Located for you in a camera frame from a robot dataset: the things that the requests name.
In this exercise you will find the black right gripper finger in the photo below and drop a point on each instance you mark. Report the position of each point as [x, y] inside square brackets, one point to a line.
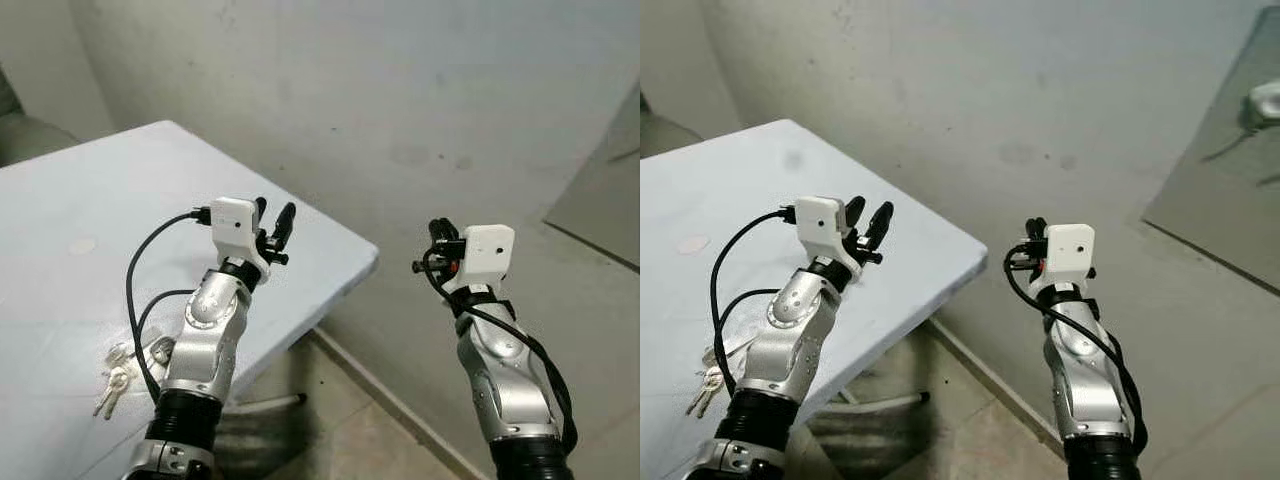
[1042, 229]
[436, 229]
[1030, 229]
[451, 231]

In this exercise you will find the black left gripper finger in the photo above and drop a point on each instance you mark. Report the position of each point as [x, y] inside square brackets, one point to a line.
[284, 224]
[855, 211]
[880, 224]
[262, 210]

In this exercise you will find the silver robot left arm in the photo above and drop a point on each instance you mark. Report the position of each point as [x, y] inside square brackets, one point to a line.
[205, 350]
[790, 350]

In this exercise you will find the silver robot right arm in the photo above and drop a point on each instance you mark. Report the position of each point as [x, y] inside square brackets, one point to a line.
[510, 390]
[1090, 390]

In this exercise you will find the white table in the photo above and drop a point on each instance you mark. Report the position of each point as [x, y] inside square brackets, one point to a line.
[720, 190]
[60, 200]

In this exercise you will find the white table foot bar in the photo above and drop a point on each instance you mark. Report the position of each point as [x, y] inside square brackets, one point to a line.
[275, 402]
[890, 401]

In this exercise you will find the grey door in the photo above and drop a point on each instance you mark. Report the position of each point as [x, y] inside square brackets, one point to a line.
[1220, 200]

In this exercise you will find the silver key bunch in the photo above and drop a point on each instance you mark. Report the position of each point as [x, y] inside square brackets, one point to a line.
[118, 378]
[710, 380]

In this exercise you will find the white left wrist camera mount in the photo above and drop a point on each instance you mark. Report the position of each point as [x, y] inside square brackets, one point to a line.
[818, 222]
[232, 222]

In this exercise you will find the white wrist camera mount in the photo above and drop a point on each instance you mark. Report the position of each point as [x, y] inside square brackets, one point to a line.
[1070, 252]
[818, 222]
[232, 222]
[490, 255]

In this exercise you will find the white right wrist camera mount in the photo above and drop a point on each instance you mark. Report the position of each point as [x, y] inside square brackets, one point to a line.
[490, 255]
[1070, 252]

